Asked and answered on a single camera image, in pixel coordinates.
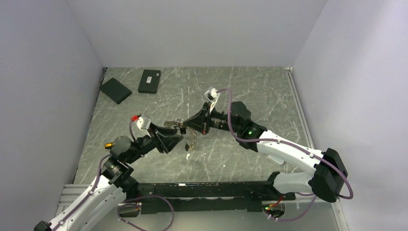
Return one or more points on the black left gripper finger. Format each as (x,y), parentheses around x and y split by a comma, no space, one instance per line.
(163,130)
(170,142)

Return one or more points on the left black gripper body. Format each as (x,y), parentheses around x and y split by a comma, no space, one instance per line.
(159,138)

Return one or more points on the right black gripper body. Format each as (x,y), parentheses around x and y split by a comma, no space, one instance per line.
(208,121)

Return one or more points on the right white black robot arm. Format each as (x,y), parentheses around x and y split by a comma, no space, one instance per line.
(323,172)

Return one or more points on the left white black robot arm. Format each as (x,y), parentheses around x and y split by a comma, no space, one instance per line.
(113,182)

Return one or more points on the black flat box with label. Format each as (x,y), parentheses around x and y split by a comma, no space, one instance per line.
(149,81)

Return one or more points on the black perforated box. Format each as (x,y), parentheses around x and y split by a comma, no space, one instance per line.
(115,90)

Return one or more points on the translucent grey plastic card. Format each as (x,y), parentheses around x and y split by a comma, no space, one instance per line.
(276,159)

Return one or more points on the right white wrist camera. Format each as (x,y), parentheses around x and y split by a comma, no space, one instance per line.
(212,95)

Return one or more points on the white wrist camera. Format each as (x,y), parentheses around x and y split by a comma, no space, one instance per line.
(143,122)
(212,95)

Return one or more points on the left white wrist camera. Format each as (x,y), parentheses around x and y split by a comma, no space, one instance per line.
(143,122)

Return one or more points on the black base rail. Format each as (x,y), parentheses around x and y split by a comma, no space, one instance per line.
(251,196)

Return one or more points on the aluminium frame rail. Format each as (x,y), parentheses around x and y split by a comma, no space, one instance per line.
(300,111)

